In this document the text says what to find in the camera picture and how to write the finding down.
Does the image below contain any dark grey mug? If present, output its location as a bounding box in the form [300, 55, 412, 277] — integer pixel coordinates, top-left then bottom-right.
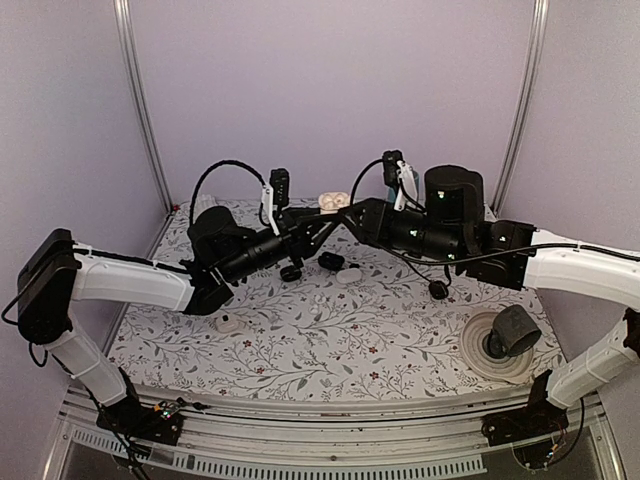
[486, 305, 542, 359]

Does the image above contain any cream earbud charging case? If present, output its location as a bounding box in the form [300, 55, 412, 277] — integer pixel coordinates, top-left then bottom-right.
[318, 192, 350, 215]

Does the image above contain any aluminium frame post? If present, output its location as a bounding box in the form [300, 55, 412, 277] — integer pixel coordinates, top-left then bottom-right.
[490, 0, 550, 215]
[113, 0, 173, 213]

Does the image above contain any camera black cable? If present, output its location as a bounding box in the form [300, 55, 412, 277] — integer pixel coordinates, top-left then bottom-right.
[348, 158, 581, 289]
[190, 159, 266, 221]

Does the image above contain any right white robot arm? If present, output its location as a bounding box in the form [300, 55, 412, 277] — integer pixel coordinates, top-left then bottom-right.
[339, 165, 639, 436]

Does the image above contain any white ribbed plate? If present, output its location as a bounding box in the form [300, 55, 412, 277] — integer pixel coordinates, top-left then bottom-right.
[459, 309, 534, 385]

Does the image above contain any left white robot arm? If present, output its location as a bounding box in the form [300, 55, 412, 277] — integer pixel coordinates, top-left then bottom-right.
[2, 205, 339, 434]

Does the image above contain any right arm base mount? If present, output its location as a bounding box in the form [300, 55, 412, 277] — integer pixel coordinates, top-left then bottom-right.
[481, 370, 569, 446]

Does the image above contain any left camera black cable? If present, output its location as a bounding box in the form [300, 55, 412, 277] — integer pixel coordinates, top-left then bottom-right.
[190, 159, 266, 221]

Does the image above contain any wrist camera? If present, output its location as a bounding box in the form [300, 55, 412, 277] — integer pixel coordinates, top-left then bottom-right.
[381, 150, 404, 188]
[269, 168, 290, 208]

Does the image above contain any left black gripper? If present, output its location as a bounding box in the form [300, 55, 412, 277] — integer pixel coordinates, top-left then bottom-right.
[221, 208, 339, 285]

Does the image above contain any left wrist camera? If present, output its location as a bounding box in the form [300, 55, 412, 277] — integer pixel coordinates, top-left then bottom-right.
[269, 168, 290, 208]

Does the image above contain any front aluminium rail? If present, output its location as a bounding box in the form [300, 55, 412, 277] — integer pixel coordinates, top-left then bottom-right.
[43, 387, 631, 479]

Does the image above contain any black round earbud case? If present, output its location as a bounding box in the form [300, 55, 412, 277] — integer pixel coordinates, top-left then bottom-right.
[279, 265, 302, 282]

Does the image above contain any white case with black dot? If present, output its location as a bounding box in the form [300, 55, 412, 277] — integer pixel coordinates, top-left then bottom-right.
[215, 315, 240, 334]

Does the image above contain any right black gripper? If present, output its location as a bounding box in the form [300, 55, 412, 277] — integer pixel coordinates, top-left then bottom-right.
[335, 199, 465, 268]

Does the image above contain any black small earbud case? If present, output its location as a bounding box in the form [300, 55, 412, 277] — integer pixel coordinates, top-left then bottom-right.
[428, 280, 449, 300]

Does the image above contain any white ribbed vase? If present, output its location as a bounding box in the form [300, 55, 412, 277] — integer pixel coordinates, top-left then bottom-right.
[194, 195, 217, 217]

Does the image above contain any floral patterned table mat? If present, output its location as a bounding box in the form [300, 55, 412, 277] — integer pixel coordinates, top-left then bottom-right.
[108, 229, 564, 402]

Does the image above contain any teal vase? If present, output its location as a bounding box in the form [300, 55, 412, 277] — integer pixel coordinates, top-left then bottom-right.
[385, 167, 419, 203]

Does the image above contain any black open earbud case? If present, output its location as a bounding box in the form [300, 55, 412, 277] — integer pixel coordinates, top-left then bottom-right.
[317, 252, 345, 271]

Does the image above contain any right aluminium frame post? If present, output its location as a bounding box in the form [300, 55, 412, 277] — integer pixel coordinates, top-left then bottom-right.
[490, 0, 550, 215]

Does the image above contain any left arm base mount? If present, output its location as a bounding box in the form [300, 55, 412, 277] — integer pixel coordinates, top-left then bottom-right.
[96, 368, 184, 446]

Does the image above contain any left aluminium frame post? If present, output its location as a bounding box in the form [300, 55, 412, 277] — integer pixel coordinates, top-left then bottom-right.
[113, 0, 173, 213]

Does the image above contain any white oval earbud case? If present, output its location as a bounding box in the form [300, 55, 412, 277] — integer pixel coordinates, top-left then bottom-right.
[336, 268, 363, 285]

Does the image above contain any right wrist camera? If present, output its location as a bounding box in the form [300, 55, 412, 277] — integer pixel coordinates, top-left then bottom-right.
[381, 150, 404, 188]

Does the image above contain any right camera black cable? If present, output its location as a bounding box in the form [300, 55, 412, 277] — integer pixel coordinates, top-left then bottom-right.
[348, 158, 581, 289]

